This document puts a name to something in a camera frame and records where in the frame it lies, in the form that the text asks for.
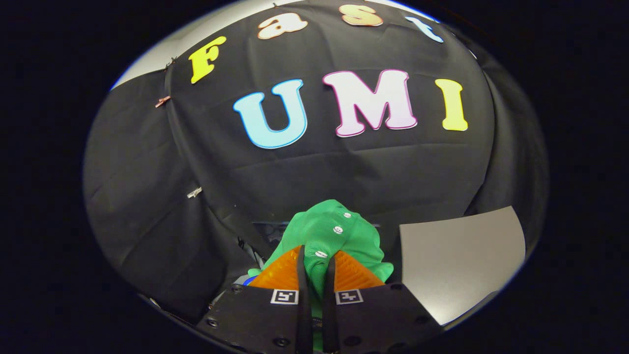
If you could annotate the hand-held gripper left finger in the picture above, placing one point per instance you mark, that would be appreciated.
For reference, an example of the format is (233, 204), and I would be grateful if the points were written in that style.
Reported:
(300, 305)

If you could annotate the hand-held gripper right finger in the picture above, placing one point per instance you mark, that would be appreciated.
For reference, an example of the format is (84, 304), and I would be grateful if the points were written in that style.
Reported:
(329, 305)

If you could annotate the green polo shirt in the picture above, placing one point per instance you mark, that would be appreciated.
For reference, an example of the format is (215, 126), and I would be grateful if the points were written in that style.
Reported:
(334, 231)

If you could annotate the black backdrop cloth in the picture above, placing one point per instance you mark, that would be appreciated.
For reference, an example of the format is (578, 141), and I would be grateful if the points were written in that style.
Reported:
(344, 167)

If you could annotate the silver clip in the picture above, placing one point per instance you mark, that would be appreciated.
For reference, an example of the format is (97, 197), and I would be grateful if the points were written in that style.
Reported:
(194, 192)

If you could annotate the pink clip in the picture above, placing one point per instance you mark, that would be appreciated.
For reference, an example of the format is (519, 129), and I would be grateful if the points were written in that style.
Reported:
(162, 101)

